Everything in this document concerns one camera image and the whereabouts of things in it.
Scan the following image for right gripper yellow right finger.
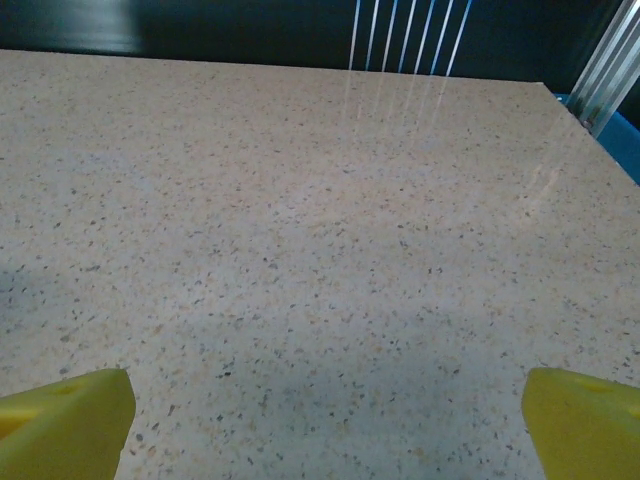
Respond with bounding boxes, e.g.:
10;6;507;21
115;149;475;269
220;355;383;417
520;366;640;480

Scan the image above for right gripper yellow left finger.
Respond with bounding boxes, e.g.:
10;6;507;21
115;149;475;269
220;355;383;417
0;368;136;480

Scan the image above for aluminium frame post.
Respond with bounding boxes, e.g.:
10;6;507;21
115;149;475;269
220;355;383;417
567;0;640;134

